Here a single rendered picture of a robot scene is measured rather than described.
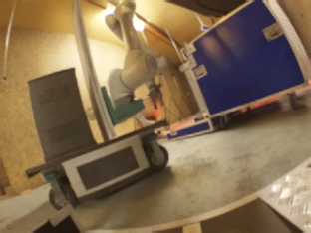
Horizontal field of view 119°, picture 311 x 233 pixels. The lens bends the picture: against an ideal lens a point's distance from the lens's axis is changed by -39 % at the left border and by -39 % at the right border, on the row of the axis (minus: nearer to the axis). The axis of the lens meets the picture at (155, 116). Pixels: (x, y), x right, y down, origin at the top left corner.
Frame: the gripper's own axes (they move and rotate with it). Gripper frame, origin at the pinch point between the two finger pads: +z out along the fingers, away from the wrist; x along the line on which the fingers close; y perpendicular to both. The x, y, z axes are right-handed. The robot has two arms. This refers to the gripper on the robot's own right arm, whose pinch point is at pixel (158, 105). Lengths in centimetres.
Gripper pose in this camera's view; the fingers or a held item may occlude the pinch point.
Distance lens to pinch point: 121.5
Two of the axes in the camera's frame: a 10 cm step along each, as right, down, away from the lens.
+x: 4.3, -2.0, -8.8
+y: -8.3, 3.0, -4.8
